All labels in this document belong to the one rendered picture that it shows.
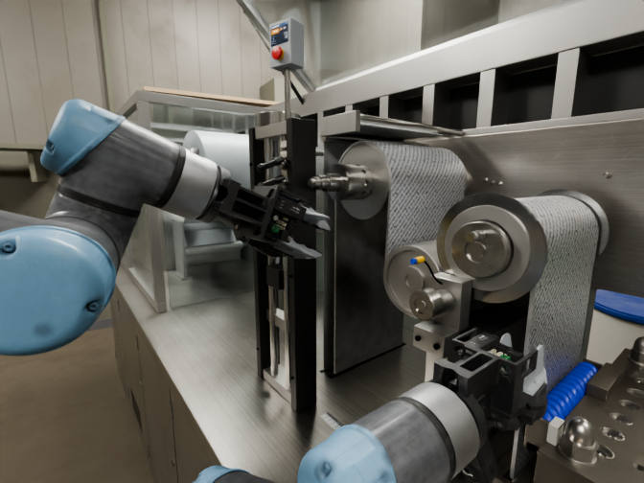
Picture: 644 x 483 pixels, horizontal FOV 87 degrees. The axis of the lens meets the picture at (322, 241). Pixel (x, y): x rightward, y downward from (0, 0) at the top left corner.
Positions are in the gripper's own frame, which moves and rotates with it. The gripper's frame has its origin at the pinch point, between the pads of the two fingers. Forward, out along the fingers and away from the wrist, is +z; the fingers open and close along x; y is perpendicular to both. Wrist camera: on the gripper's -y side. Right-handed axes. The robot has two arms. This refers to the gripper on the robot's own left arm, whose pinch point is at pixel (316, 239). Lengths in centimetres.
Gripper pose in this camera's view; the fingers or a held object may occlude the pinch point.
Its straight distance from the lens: 55.5
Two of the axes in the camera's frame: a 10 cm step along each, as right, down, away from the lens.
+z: 7.2, 3.0, 6.3
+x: 3.1, -9.5, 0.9
